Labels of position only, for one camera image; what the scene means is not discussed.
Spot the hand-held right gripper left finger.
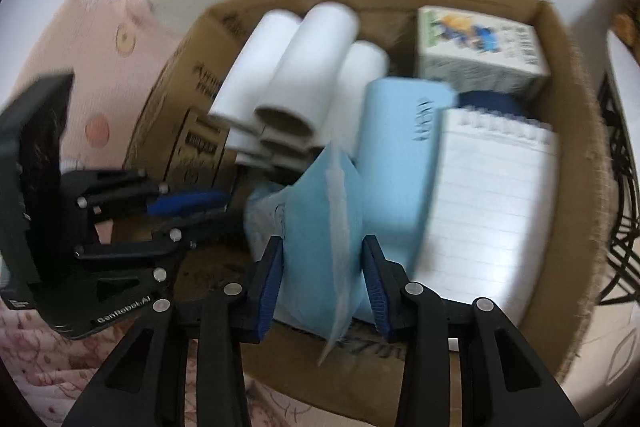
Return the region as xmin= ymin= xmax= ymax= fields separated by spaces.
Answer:
xmin=61 ymin=236 xmax=285 ymax=427

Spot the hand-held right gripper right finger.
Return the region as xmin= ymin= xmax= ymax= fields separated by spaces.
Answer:
xmin=361 ymin=234 xmax=586 ymax=427

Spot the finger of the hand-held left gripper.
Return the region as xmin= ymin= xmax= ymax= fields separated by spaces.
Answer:
xmin=75 ymin=208 xmax=247 ymax=282
xmin=62 ymin=169 xmax=229 ymax=224

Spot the light blue cotton-print packet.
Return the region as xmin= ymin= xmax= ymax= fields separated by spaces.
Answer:
xmin=272 ymin=142 xmax=373 ymax=368

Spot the brown cardboard box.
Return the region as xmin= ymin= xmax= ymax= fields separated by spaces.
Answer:
xmin=122 ymin=0 xmax=613 ymax=425

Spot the pink patterned towel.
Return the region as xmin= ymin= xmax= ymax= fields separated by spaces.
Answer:
xmin=22 ymin=0 xmax=201 ymax=162

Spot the white spiral notebook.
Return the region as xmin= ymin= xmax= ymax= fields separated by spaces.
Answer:
xmin=415 ymin=104 xmax=561 ymax=333

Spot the light blue wrapped pack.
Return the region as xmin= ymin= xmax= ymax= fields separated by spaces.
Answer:
xmin=357 ymin=77 xmax=458 ymax=323

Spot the pink floral blanket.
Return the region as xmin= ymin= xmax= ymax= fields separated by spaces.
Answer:
xmin=0 ymin=297 xmax=361 ymax=427

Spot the bundle of white paper rolls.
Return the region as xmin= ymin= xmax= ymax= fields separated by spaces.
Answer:
xmin=206 ymin=2 xmax=390 ymax=170

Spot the dark blue object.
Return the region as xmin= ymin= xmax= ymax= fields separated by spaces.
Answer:
xmin=456 ymin=90 xmax=523 ymax=114

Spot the green white printed carton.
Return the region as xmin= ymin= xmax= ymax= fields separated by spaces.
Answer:
xmin=414 ymin=5 xmax=550 ymax=100

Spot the brown teddy bear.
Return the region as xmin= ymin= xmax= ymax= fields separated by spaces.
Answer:
xmin=612 ymin=0 xmax=640 ymax=42

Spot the black wire basket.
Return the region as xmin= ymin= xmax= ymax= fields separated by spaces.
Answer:
xmin=597 ymin=72 xmax=640 ymax=308

